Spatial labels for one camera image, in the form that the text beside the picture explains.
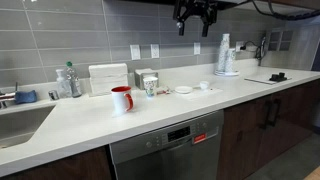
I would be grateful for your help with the small white plate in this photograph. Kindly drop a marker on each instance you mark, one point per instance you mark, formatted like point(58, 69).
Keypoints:
point(183, 89)

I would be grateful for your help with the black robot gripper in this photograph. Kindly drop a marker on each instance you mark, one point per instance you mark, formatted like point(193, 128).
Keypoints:
point(205, 9)

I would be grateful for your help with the red white candy packets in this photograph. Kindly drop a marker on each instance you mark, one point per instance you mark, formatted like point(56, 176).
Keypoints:
point(163, 90)

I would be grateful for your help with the clear plastic water bottle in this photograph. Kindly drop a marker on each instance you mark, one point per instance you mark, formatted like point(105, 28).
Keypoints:
point(73, 79)

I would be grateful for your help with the dark wood cabinet doors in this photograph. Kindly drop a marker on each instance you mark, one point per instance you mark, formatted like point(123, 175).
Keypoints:
point(257, 131)

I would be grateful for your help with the metal napkin holder box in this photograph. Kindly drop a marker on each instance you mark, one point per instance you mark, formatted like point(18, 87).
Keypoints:
point(140, 74)

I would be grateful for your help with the patterned paper cup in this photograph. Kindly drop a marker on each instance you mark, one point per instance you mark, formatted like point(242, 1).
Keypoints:
point(150, 84)

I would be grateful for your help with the white mug with red handle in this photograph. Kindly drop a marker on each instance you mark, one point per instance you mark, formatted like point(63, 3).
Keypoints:
point(122, 99)

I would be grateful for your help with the tall stack of paper cups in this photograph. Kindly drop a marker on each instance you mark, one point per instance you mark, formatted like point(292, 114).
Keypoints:
point(224, 47)

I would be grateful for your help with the white flat tray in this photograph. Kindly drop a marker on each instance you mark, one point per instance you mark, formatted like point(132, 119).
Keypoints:
point(261, 79)

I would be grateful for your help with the blue sponge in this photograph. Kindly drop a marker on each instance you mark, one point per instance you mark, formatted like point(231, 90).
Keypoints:
point(25, 97)

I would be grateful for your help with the stainless steel dishwasher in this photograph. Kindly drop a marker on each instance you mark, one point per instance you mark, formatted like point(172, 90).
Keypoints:
point(188, 150)

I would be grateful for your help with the small white bowl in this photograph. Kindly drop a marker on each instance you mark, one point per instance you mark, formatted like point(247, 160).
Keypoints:
point(204, 85)

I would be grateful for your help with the black object on tray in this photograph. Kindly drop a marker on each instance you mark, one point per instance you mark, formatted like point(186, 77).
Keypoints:
point(278, 77)

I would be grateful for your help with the stainless steel sink basin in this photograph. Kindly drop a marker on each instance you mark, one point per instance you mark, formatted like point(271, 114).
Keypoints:
point(19, 127)

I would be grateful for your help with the short stack of paper cups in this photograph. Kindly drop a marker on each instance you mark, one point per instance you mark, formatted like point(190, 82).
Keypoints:
point(229, 61)

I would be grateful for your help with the chrome sink faucet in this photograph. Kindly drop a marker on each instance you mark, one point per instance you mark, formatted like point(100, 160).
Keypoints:
point(4, 97)

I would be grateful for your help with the clear soap dispenser bottle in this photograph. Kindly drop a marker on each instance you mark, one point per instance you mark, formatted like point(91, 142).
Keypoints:
point(64, 88)

